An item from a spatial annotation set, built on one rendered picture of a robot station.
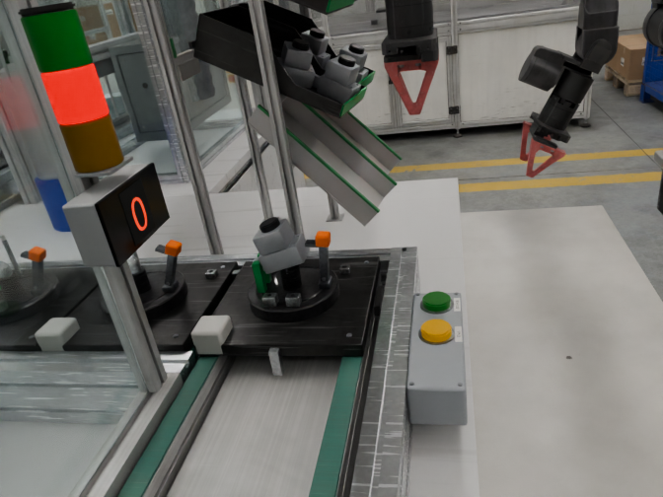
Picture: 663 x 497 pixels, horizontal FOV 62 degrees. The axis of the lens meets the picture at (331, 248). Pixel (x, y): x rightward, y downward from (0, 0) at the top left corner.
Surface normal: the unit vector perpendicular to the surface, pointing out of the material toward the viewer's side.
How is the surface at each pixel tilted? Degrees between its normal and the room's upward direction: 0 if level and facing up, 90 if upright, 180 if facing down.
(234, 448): 0
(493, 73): 90
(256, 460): 0
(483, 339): 0
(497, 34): 90
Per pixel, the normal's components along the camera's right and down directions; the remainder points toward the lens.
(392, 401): -0.14, -0.88
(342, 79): -0.41, 0.43
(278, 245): -0.18, 0.47
